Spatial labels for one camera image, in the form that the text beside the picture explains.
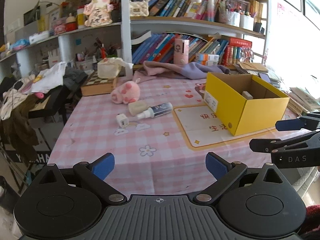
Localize white USB wall charger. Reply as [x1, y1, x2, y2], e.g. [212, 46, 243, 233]
[116, 114, 129, 128]

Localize blue white spray bottle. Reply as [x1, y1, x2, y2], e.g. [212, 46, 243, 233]
[136, 102, 173, 120]

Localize stack of papers and books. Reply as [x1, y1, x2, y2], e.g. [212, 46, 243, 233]
[233, 62, 319, 115]

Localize yellow cardboard box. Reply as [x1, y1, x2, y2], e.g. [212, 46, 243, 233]
[204, 73, 289, 136]

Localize small white item in box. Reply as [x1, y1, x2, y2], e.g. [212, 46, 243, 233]
[242, 91, 253, 100]

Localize black smartphone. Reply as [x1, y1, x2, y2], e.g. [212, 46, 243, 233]
[258, 73, 271, 83]

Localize cream rectangular eraser block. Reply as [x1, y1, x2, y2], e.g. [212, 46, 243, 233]
[128, 100, 149, 116]

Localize pink checkered tablecloth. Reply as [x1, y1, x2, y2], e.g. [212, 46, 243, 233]
[48, 77, 302, 196]

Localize wooden chessboard box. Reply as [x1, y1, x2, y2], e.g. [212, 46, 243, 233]
[81, 71, 118, 96]

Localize pink plush paw toy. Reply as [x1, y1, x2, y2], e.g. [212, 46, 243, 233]
[111, 81, 140, 105]

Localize red dictionary books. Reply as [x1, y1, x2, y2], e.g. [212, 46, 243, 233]
[221, 35, 252, 66]

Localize pink purple cloth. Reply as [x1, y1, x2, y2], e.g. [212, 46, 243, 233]
[133, 61, 230, 81]

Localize orange white small boxes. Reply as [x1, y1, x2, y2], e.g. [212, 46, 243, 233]
[195, 53, 220, 66]

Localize white t-shirt pile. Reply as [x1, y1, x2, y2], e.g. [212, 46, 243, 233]
[1, 62, 67, 121]

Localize cream tissue pack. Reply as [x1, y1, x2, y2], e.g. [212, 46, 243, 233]
[97, 57, 133, 79]

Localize white pen holder cup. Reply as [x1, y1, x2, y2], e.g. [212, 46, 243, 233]
[240, 14, 254, 31]

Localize pink cylindrical container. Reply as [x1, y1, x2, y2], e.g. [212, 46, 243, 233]
[174, 38, 189, 65]

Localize white bookshelf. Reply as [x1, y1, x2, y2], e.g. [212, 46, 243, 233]
[3, 0, 267, 77]

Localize pink cat figurine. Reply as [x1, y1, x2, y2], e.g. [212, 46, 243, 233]
[84, 0, 113, 27]

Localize cream quilted pearl handbag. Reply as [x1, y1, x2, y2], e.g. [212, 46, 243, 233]
[129, 0, 149, 17]

